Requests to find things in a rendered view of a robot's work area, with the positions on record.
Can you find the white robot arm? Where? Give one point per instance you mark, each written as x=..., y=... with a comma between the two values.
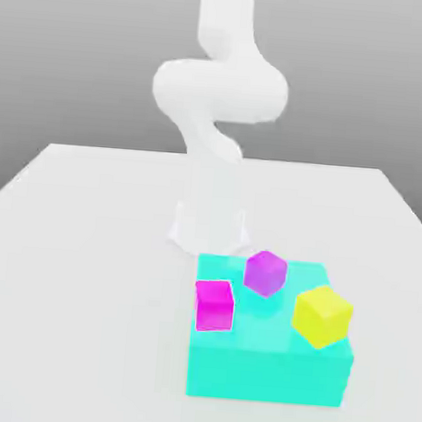
x=220, y=90

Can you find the small purple cube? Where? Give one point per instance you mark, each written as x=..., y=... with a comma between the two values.
x=265, y=273

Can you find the small magenta cube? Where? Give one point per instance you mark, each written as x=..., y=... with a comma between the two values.
x=214, y=306

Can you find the small yellow cube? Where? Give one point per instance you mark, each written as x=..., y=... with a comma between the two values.
x=322, y=317

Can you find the large turquoise box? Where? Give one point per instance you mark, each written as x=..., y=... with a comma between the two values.
x=266, y=372

